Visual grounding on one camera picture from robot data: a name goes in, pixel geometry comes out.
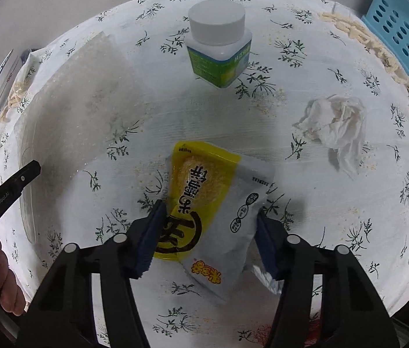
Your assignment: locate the blue cookie wrapper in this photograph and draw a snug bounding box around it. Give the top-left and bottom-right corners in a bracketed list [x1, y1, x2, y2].
[251, 265, 284, 296]

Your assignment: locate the yellow grey snack wrapper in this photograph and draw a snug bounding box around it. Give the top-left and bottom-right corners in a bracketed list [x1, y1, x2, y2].
[155, 141, 275, 302]

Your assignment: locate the red mesh net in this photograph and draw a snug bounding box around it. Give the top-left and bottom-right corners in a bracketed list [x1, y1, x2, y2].
[248, 319, 321, 347]

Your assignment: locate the white tissue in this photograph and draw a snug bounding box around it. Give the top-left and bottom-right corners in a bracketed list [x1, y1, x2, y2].
[294, 95, 367, 179]

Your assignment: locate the clear bubble wrap sheet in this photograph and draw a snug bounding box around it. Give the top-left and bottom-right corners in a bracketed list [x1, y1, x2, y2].
[14, 32, 150, 244]

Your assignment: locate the white green pill bottle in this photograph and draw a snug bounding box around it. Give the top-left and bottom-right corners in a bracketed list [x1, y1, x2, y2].
[185, 0, 252, 89]

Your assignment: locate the person's left hand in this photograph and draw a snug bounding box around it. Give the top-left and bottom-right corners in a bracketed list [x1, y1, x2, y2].
[0, 242, 26, 317]

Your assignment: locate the blue white porcelain bowl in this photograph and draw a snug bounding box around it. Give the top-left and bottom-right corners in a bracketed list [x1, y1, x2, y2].
[0, 50, 22, 108]

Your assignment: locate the white floral tablecloth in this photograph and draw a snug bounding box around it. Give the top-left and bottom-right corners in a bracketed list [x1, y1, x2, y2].
[0, 0, 409, 348]

